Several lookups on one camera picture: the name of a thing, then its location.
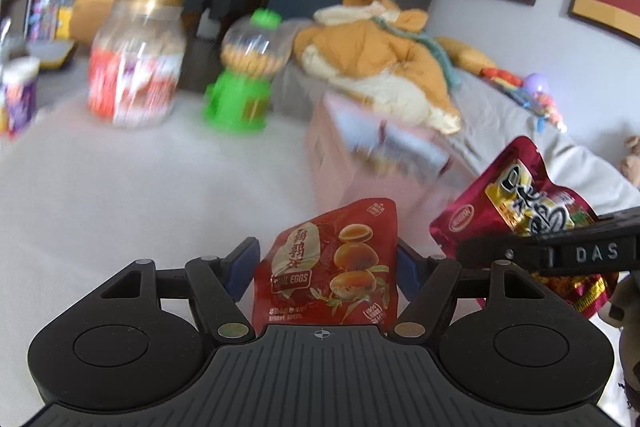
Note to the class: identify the grey sofa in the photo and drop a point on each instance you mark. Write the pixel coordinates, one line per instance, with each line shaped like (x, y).
(490, 121)

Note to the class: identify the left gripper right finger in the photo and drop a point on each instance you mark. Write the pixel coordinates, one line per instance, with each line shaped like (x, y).
(429, 285)

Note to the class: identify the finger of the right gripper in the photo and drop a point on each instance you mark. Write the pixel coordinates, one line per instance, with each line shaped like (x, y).
(623, 214)
(483, 251)

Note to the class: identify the dark red snack bag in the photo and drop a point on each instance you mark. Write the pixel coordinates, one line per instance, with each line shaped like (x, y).
(513, 196)

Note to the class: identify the peanut jar gold lid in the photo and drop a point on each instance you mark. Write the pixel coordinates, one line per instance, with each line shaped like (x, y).
(135, 63)

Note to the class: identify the colourful toys on sofa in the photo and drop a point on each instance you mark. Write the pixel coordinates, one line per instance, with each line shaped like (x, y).
(532, 98)

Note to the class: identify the red quail egg pouch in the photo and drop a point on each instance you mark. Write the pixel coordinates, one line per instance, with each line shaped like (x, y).
(338, 268)

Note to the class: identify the green candy dispenser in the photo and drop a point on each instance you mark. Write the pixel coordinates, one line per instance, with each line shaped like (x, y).
(252, 52)

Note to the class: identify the yellow cushion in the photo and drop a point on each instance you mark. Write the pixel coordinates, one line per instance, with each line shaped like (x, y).
(464, 56)

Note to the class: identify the black gloved hand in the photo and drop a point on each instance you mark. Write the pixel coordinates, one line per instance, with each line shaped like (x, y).
(622, 311)

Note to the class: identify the purple paper cup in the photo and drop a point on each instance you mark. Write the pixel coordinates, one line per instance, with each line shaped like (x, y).
(19, 81)

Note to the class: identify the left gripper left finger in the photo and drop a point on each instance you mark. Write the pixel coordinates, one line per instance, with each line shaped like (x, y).
(216, 287)

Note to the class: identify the pink gift box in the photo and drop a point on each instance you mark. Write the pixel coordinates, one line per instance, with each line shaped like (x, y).
(355, 153)

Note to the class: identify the yellow orange blanket pile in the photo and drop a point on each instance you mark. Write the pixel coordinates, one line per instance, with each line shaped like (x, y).
(380, 55)

